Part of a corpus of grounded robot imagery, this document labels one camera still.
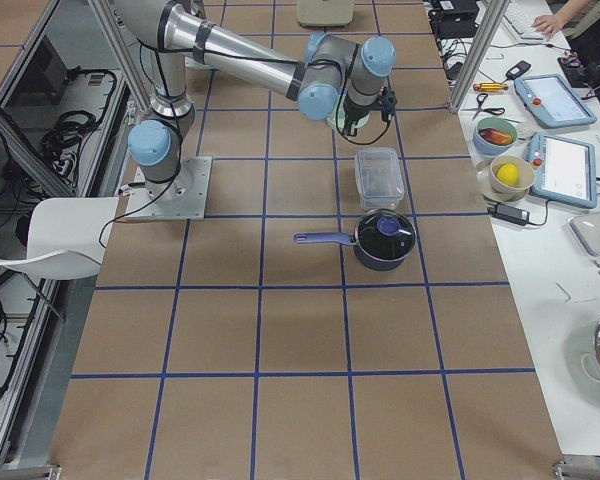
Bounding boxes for blue teach pendant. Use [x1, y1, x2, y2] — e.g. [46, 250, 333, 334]
[527, 133, 597, 209]
[514, 74, 597, 128]

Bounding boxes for black scissors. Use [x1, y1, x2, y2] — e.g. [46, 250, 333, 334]
[472, 92, 506, 120]

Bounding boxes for aluminium frame post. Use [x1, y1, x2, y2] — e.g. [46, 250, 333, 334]
[448, 0, 509, 113]

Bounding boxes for white keyboard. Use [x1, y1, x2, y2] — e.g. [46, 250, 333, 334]
[502, 1, 545, 42]

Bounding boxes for clear plastic food container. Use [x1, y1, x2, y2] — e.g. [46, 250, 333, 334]
[354, 147, 404, 211]

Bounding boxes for red apple fruit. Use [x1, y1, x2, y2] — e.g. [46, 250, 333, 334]
[478, 128, 514, 146]

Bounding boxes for green bowl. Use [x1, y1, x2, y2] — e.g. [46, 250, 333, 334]
[326, 107, 371, 132]

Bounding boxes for yellow lemon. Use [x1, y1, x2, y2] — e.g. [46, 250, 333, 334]
[496, 163, 519, 187]

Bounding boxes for black car key fob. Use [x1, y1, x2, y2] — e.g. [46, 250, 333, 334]
[505, 61, 531, 81]

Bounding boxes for dark blue saucepan with lid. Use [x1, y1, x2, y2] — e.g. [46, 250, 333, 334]
[293, 208, 416, 271]

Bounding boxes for black device box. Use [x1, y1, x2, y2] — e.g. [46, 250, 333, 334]
[428, 0, 479, 39]

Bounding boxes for beige plate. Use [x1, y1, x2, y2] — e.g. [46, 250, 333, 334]
[477, 165, 529, 202]

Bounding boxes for lower blue teach pendant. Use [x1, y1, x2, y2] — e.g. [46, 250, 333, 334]
[527, 133, 597, 209]

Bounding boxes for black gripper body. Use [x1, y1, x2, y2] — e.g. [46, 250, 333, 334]
[342, 89, 375, 136]

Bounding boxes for person hand on keyboard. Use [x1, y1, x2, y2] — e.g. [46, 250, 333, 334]
[532, 13, 569, 39]

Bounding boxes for upper blue teach pendant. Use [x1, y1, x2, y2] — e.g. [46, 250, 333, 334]
[514, 74, 597, 128]

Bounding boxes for teal bowl with red fruit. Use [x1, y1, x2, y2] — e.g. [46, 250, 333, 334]
[472, 117, 518, 156]

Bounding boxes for white plastic chair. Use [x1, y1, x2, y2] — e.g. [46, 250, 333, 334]
[0, 197, 119, 280]

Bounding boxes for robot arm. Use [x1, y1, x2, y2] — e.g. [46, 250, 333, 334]
[116, 1, 396, 203]

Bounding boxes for orange screwdriver handle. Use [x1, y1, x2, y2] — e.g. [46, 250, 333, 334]
[472, 82, 509, 94]

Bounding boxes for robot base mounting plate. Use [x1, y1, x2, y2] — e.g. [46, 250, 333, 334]
[126, 156, 212, 221]

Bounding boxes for beige bowl with lemon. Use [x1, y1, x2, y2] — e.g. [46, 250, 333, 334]
[488, 155, 535, 195]

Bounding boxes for grey kitchen scale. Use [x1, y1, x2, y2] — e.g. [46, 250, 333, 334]
[567, 212, 600, 256]

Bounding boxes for black power adapter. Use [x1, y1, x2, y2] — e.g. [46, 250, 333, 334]
[487, 203, 529, 226]

